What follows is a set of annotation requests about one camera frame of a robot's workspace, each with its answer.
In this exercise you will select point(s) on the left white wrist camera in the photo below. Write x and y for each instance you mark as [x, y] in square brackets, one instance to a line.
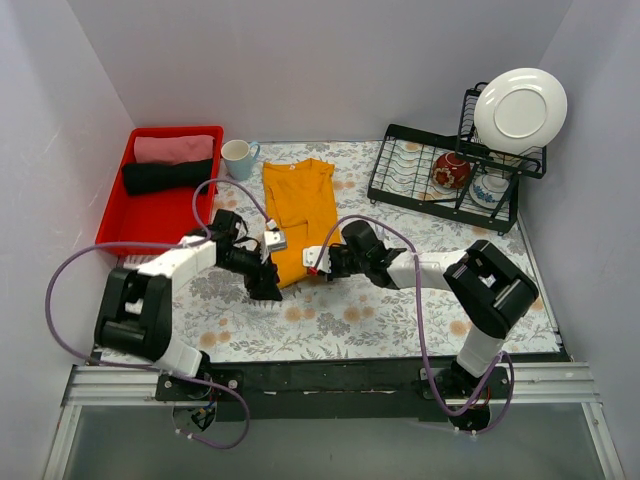
[272, 241]

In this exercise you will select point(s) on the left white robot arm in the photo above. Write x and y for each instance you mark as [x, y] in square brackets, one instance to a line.
[135, 315]

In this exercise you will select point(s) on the aluminium rail frame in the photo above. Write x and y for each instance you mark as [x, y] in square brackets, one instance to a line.
[535, 383]

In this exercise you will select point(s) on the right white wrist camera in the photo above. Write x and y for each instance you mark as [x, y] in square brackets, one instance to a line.
[316, 260]

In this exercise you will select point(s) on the white blue floral bowl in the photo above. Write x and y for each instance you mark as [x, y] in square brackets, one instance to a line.
[487, 190]

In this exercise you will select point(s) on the pink rolled t shirt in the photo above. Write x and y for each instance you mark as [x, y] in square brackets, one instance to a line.
[173, 150]

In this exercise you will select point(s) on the black rolled t shirt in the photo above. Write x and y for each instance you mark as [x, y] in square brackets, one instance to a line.
[147, 178]

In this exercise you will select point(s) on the black wire dish rack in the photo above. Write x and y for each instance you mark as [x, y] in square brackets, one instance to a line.
[401, 175]

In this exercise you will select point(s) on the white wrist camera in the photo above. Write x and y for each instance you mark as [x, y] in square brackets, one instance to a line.
[316, 260]
[272, 241]

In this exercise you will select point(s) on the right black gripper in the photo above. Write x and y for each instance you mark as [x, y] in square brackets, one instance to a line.
[333, 262]

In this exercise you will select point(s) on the light blue mug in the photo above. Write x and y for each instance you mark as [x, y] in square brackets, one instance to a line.
[239, 157]

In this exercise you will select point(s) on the floral table mat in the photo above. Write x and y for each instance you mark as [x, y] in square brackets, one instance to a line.
[346, 318]

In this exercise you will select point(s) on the red floral bowl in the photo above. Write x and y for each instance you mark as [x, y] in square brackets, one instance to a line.
[451, 172]

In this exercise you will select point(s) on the orange t shirt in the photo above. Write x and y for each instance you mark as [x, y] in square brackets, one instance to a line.
[300, 198]

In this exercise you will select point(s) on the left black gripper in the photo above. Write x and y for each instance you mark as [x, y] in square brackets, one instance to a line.
[261, 276]

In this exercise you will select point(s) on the white plate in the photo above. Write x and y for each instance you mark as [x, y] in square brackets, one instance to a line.
[519, 110]

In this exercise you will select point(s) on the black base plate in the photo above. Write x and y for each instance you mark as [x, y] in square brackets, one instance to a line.
[339, 389]

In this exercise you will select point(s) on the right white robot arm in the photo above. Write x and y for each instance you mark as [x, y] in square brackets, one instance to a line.
[493, 292]

